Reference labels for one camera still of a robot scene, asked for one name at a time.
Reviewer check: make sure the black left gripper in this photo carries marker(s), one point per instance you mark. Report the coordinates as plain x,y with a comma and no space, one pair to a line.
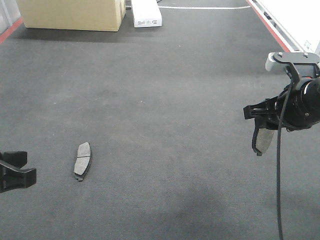
12,174

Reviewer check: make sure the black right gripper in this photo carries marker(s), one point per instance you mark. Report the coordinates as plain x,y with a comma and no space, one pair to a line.
302,108

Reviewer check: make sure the dark brake pad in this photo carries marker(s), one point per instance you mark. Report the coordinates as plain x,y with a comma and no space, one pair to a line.
261,139
83,161

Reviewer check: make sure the white flat box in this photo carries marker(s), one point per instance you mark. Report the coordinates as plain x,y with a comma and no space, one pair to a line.
146,14

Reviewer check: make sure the cardboard box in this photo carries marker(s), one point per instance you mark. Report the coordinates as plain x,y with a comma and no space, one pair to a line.
84,15

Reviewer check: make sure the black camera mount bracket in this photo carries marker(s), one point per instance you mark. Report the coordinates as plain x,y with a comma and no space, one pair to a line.
303,67

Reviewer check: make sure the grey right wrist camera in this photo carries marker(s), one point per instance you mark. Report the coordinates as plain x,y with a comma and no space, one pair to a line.
271,65

